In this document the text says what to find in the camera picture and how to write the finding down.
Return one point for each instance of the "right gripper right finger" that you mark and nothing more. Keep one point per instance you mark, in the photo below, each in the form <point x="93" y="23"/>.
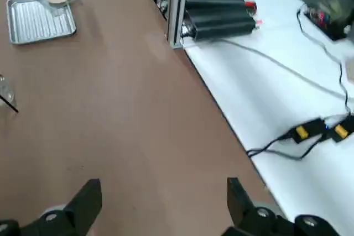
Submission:
<point x="243" y="214"/>

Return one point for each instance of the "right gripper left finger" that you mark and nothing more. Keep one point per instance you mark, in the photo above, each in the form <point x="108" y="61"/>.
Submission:
<point x="77" y="211"/>

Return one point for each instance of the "clear glass alcohol lamp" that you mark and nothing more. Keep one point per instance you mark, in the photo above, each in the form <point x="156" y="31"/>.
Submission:
<point x="5" y="89"/>

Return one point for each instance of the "black adapter with yellow label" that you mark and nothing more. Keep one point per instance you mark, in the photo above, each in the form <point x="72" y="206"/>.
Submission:
<point x="307" y="131"/>
<point x="343" y="129"/>

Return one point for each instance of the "ribbed metal tray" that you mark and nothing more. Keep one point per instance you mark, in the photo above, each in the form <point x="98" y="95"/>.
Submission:
<point x="33" y="23"/>

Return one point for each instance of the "black electronics board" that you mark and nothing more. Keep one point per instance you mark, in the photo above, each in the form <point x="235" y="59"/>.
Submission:
<point x="332" y="26"/>

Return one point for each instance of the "aluminium frame post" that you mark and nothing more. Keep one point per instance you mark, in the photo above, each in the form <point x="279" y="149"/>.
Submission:
<point x="177" y="6"/>

